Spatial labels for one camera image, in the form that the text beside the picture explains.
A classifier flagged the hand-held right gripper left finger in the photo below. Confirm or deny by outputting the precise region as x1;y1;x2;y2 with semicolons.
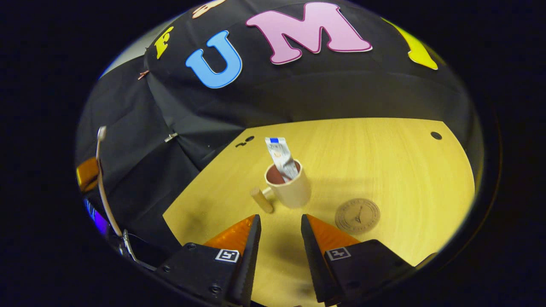
156;214;262;307

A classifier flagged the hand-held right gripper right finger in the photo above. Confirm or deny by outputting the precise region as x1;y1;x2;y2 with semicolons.
301;214;416;307

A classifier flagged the pink toothbrush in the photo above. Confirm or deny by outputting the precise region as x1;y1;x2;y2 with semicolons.
96;126;124;237

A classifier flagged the beige cup with handle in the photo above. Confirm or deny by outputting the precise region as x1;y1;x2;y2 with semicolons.
250;159;312;214

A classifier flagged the white toothpaste tube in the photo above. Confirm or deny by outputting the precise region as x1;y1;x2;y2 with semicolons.
265;137;299;182

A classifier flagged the wooden desktop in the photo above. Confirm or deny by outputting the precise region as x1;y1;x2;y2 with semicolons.
163;118;476;307

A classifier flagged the black backdrop cloth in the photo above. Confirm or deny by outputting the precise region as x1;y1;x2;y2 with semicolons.
76;0;485;256

